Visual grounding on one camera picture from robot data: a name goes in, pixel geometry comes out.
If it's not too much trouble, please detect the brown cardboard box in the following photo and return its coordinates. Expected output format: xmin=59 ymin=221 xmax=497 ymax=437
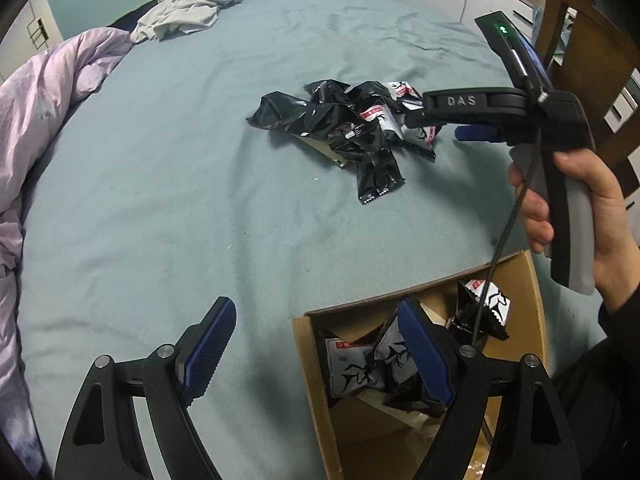
xmin=291 ymin=250 xmax=551 ymax=480

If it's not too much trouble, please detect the person's right forearm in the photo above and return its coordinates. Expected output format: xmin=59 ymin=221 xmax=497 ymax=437
xmin=547 ymin=270 xmax=640 ymax=480

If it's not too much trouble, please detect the cream door with handle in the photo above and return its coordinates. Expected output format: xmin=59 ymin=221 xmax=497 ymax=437
xmin=0 ymin=0 xmax=66 ymax=73

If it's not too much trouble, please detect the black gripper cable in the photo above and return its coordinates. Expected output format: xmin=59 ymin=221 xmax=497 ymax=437
xmin=470 ymin=87 xmax=548 ymax=348

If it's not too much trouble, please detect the heap of deer-print packets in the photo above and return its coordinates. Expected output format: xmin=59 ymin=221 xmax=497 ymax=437
xmin=320 ymin=277 xmax=513 ymax=416

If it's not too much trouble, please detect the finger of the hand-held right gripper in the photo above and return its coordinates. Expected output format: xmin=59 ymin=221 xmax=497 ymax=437
xmin=454 ymin=124 xmax=501 ymax=142
xmin=404 ymin=109 xmax=467 ymax=131

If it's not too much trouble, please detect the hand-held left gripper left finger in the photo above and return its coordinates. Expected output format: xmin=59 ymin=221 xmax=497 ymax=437
xmin=54 ymin=296 xmax=237 ymax=480

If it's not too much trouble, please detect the grey-green crumpled clothing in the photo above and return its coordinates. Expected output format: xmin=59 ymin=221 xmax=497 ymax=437
xmin=131 ymin=0 xmax=244 ymax=43

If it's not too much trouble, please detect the beige sachet sheet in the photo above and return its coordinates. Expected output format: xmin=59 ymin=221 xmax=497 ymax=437
xmin=357 ymin=392 xmax=441 ymax=428
xmin=300 ymin=135 xmax=349 ymax=168

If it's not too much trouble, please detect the person's right hand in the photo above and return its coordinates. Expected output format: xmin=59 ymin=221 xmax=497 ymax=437
xmin=509 ymin=152 xmax=640 ymax=307

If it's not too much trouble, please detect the pink duvet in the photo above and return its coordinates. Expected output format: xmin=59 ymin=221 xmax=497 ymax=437
xmin=0 ymin=27 xmax=133 ymax=476

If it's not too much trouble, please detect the pile of black snack packets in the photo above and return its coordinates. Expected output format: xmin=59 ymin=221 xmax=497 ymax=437
xmin=246 ymin=79 xmax=441 ymax=206

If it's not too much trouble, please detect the brown wooden chair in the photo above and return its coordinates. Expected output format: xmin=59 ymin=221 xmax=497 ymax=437
xmin=532 ymin=0 xmax=640 ymax=196

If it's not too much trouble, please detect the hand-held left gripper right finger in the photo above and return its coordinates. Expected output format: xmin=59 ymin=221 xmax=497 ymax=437
xmin=397 ymin=297 xmax=583 ymax=480

